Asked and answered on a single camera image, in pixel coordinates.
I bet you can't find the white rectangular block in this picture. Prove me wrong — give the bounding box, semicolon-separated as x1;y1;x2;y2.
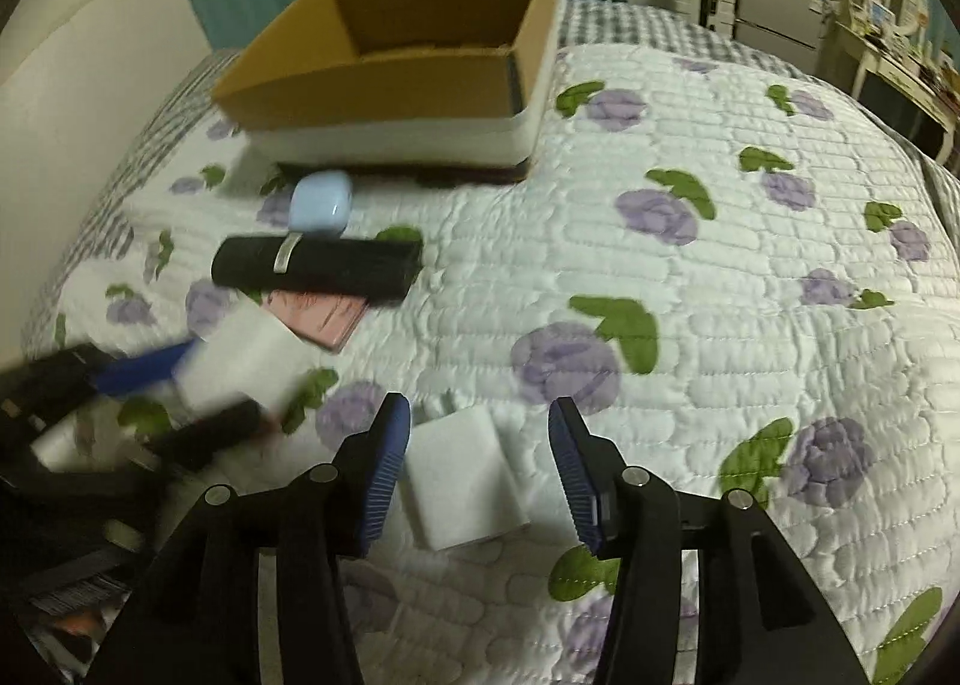
405;405;529;552

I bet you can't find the silver small fridge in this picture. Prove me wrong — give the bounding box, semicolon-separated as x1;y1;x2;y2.
734;0;828;74

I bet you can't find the open cardboard box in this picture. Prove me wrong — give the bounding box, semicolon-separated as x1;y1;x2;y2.
212;0;562;183

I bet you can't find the white suitcase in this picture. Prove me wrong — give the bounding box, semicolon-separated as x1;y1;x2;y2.
662;0;737;40

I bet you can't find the white square box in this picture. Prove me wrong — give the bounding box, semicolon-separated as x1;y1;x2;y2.
172;304;313;417

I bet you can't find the floral white quilt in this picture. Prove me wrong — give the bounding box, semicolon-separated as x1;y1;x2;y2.
215;44;958;683

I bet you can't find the light blue earbuds case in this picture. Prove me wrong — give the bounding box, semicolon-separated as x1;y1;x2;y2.
288;171;353;236

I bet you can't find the black cylindrical tube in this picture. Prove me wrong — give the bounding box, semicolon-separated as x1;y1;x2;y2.
210;233;423;303

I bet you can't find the white dressing table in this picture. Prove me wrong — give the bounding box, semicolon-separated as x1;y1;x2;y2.
817;23;958;164

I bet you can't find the pink flat box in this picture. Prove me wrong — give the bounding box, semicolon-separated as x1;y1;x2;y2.
263;292;368;353

